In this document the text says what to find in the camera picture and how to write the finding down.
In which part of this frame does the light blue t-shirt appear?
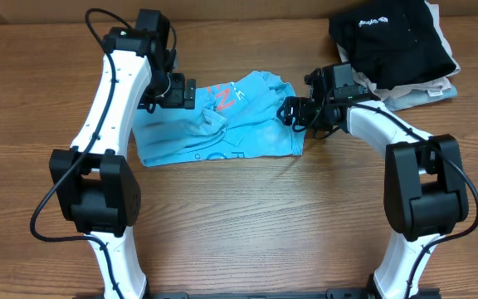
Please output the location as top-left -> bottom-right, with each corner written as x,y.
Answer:
132,71 -> 305,167

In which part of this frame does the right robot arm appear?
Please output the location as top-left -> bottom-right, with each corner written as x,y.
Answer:
276,63 -> 469,298

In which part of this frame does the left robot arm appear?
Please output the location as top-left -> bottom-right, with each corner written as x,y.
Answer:
45,9 -> 196,298

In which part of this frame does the black folded shirt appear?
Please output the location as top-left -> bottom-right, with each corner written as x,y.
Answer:
328,0 -> 457,91

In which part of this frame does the grey-blue folded shirt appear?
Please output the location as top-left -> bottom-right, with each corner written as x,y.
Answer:
374,77 -> 458,111

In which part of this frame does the beige folded shirt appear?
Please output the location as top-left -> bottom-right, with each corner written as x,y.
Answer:
336,1 -> 461,103

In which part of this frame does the brown cardboard backboard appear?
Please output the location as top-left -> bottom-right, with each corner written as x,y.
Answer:
0,0 -> 478,24

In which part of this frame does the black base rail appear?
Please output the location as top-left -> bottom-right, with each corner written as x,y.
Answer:
72,287 -> 443,299

